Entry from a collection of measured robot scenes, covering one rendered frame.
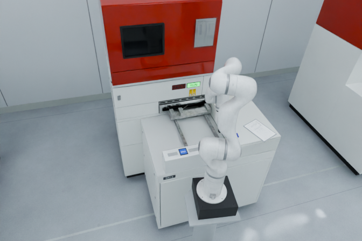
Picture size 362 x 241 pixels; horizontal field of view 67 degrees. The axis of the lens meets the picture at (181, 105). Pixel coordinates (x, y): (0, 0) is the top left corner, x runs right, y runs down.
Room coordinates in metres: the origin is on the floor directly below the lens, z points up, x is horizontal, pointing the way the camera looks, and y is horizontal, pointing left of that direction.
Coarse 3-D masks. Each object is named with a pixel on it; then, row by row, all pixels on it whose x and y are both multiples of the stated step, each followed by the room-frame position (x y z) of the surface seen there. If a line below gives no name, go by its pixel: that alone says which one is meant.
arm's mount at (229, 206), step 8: (192, 184) 1.08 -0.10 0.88; (224, 184) 1.07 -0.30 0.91; (232, 192) 1.01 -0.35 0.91; (200, 200) 0.94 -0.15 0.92; (224, 200) 0.95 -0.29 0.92; (232, 200) 0.95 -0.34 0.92; (200, 208) 0.88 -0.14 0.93; (208, 208) 0.88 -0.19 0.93; (216, 208) 0.89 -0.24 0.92; (224, 208) 0.89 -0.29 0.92; (232, 208) 0.90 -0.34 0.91; (200, 216) 0.87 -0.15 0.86; (208, 216) 0.88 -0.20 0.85; (216, 216) 0.89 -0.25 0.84; (224, 216) 0.90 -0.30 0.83
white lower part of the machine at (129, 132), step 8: (128, 120) 1.74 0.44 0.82; (136, 120) 1.76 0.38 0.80; (120, 128) 1.71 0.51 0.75; (128, 128) 1.73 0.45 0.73; (136, 128) 1.75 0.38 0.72; (120, 136) 1.71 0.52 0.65; (128, 136) 1.73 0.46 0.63; (136, 136) 1.75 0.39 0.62; (120, 144) 1.71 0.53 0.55; (128, 144) 1.73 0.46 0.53; (136, 144) 1.75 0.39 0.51; (128, 152) 1.72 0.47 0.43; (136, 152) 1.75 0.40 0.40; (128, 160) 1.72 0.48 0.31; (136, 160) 1.74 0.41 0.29; (128, 168) 1.72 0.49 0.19; (136, 168) 1.74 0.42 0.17; (128, 176) 1.74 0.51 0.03
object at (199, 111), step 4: (192, 108) 1.87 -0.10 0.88; (196, 108) 1.87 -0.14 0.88; (200, 108) 1.87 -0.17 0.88; (204, 108) 1.88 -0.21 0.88; (168, 112) 1.80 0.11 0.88; (184, 112) 1.80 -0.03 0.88; (188, 112) 1.81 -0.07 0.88; (192, 112) 1.81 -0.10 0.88; (196, 112) 1.81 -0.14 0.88; (200, 112) 1.82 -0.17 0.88; (204, 112) 1.83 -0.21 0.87; (208, 112) 1.84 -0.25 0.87; (176, 116) 1.75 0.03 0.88; (180, 116) 1.76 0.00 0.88; (184, 116) 1.77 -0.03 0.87; (188, 116) 1.78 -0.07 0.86; (192, 116) 1.79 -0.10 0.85
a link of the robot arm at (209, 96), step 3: (207, 90) 1.37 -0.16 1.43; (210, 90) 1.35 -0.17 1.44; (207, 93) 1.35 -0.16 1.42; (210, 93) 1.34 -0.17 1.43; (213, 93) 1.32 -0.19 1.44; (216, 93) 1.32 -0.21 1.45; (207, 96) 1.35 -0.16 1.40; (210, 96) 1.33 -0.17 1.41; (213, 96) 1.32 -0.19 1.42; (207, 99) 1.35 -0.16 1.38; (210, 99) 1.34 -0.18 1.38; (213, 99) 1.37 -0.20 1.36; (207, 102) 1.37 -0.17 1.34; (210, 102) 1.37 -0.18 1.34; (213, 102) 1.37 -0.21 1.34
